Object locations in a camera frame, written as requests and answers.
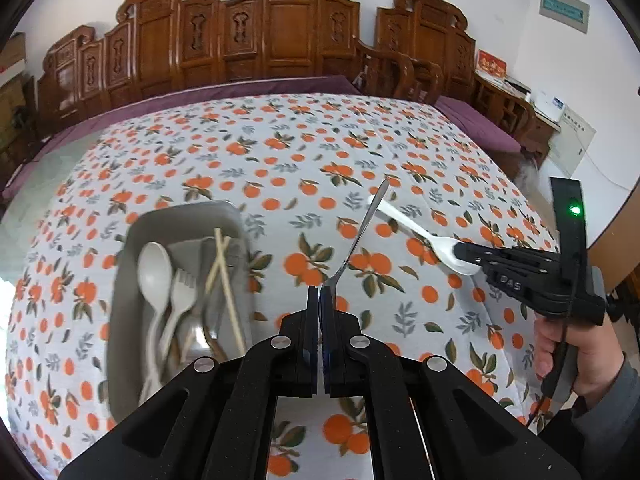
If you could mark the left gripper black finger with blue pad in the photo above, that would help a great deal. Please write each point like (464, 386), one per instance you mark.
(216, 420)
(426, 419)

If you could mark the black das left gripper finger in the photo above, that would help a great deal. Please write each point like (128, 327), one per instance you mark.
(470, 258)

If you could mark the white plastic spoon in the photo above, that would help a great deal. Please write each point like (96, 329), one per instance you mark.
(442, 246)

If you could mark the metal spoon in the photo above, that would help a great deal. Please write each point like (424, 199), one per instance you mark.
(357, 239)

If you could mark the metal fork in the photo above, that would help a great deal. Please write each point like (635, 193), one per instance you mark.
(193, 342)

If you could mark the grey sleeve forearm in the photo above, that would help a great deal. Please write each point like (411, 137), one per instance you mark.
(601, 441)

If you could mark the person's right hand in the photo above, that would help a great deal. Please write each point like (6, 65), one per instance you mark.
(599, 356)

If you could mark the dark brown chopstick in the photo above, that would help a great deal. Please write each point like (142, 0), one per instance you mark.
(214, 346)

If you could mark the grey metal tray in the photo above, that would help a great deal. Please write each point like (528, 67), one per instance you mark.
(180, 229)

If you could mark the purple seat cushion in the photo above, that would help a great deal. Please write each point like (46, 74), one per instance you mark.
(476, 126)

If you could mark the cream plastic fork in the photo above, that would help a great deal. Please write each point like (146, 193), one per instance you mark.
(182, 299)

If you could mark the wooden side table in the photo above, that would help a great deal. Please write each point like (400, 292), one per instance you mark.
(515, 116)

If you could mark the orange print tablecloth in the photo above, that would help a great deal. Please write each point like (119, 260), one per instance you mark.
(300, 169)

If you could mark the cream plastic spoon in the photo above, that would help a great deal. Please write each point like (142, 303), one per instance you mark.
(154, 272)

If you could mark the white box device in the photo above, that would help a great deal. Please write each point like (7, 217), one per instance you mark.
(549, 106)

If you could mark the light wooden chopstick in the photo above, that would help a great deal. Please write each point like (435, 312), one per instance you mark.
(228, 294)

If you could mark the red sign card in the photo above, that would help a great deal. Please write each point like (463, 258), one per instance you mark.
(491, 65)

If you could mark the carved wooden armchair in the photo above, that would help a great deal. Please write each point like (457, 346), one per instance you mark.
(434, 34)

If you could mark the carved wooden bench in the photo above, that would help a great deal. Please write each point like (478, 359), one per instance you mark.
(161, 46)

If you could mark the cardboard box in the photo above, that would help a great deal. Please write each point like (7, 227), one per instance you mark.
(13, 58)

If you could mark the white wall panel box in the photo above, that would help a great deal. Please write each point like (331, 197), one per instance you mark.
(568, 146)

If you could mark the green framed wall sign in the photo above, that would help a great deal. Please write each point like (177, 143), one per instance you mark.
(572, 13)

